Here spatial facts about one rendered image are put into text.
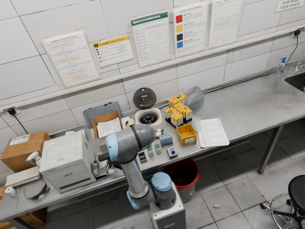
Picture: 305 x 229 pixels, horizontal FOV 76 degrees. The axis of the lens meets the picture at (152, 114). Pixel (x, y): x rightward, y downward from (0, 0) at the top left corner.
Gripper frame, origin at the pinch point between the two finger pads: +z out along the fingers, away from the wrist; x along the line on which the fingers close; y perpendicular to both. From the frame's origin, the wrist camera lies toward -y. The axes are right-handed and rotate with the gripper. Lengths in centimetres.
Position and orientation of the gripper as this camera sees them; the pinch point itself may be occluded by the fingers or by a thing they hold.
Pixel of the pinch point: (106, 169)
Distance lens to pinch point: 157.2
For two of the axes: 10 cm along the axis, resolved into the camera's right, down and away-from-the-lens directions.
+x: -2.9, -6.1, 7.4
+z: -3.6, 7.8, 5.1
